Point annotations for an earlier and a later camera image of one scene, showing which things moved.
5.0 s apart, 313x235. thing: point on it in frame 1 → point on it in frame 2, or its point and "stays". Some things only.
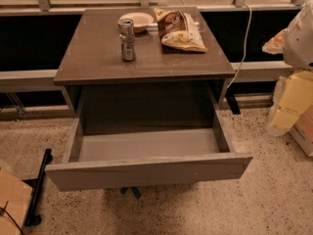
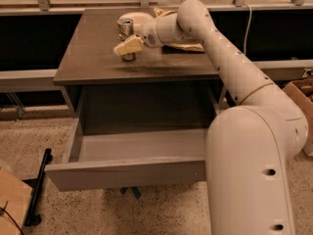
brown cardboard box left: x=15 y=198 stays
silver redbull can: x=127 y=38 stays
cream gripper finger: x=276 y=45 → x=132 y=44
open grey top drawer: x=120 y=159 stays
